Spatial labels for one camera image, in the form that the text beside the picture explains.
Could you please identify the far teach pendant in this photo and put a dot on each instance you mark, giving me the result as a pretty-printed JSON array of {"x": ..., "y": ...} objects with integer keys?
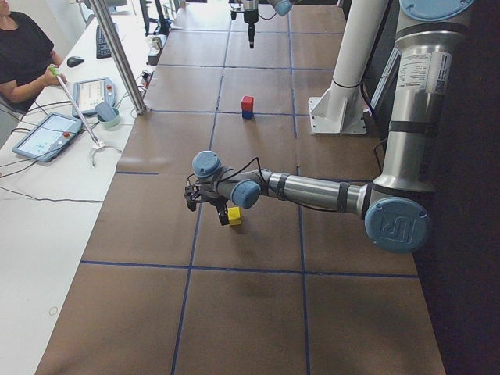
[{"x": 89, "y": 93}]

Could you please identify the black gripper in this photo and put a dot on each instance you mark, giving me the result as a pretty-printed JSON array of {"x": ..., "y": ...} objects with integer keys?
[
  {"x": 248, "y": 16},
  {"x": 216, "y": 201}
]

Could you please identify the teach pendant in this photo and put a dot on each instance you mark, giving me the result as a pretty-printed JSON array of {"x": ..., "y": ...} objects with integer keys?
[
  {"x": 48, "y": 138},
  {"x": 89, "y": 93}
]

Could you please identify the white camera mast pole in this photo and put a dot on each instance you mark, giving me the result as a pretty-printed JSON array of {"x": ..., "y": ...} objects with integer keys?
[{"x": 363, "y": 22}]

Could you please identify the metal cylinder weight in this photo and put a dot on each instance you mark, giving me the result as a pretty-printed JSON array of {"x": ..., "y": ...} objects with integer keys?
[{"x": 157, "y": 42}]

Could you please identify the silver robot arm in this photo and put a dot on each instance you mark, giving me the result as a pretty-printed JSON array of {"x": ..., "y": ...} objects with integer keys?
[
  {"x": 281, "y": 7},
  {"x": 394, "y": 206}
]

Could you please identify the aluminium frame post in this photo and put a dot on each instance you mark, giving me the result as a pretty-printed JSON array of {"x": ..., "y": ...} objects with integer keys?
[{"x": 119, "y": 56}]

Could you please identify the blue wooden cube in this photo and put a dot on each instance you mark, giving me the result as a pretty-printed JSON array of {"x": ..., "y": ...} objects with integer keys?
[{"x": 248, "y": 115}]

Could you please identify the yellow wooden cube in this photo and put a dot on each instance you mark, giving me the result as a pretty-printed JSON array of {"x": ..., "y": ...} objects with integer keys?
[{"x": 234, "y": 216}]

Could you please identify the person in black shirt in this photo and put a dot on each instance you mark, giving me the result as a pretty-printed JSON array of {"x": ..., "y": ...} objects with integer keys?
[{"x": 27, "y": 54}]

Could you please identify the reacher grabber stick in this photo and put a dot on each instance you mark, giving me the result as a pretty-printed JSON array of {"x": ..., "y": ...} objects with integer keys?
[{"x": 98, "y": 145}]

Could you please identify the red wooden cube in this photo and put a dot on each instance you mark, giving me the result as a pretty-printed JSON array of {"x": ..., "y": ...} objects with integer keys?
[{"x": 247, "y": 103}]

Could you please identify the black keyboard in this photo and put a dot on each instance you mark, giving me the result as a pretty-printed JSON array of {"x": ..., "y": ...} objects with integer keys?
[{"x": 103, "y": 50}]

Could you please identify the black computer mouse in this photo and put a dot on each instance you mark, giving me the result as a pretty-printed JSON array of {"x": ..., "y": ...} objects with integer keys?
[{"x": 74, "y": 61}]

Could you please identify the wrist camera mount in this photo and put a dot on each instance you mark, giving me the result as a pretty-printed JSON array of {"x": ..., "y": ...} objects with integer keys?
[
  {"x": 235, "y": 8},
  {"x": 191, "y": 195}
]

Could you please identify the near teach pendant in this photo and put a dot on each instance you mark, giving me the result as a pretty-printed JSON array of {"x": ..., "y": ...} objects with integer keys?
[{"x": 48, "y": 138}]

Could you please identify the white mast base plate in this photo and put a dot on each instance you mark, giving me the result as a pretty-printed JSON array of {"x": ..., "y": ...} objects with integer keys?
[{"x": 338, "y": 111}]

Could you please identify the blue tape roll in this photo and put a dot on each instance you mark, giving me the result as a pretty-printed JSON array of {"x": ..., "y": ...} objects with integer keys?
[{"x": 108, "y": 116}]

